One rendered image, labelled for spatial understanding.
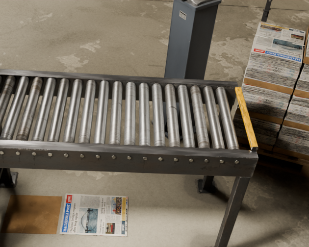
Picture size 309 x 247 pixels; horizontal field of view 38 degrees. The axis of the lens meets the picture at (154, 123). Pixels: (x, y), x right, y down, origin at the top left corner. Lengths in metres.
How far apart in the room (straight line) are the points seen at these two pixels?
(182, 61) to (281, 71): 0.59
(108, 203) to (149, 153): 0.89
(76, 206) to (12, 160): 0.82
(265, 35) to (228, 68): 1.20
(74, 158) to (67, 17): 2.70
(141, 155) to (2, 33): 2.63
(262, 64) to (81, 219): 1.35
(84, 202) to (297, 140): 1.36
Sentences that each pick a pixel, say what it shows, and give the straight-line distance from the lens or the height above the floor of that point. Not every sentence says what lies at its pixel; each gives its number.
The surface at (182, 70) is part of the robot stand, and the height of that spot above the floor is 0.56.
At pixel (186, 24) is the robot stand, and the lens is 2.63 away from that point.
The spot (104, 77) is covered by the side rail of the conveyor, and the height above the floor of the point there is 0.80.
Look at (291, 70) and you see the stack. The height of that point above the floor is 0.77.
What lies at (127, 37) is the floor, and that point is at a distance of 4.14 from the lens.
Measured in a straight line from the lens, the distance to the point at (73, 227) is 2.59.
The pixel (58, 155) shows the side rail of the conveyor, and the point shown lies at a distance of 1.88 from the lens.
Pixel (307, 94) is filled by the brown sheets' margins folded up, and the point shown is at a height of 0.63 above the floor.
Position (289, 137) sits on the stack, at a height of 0.28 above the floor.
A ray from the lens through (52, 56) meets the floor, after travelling 3.87.
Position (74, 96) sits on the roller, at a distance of 2.12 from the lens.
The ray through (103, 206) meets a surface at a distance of 2.67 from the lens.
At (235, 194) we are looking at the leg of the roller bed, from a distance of 2.10.
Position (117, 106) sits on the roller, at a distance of 2.07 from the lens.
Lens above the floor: 2.11
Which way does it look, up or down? 41 degrees down
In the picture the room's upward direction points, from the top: 7 degrees clockwise
